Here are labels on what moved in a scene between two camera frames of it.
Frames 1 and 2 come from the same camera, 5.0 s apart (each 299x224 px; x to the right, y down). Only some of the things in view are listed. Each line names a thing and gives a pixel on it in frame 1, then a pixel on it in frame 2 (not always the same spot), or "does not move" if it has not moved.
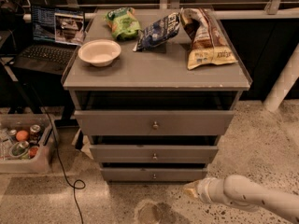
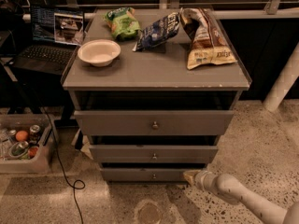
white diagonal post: [285, 82] does not move
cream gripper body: [206, 189] → [201, 178]
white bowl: [100, 52] does not move
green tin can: [19, 148] does not move
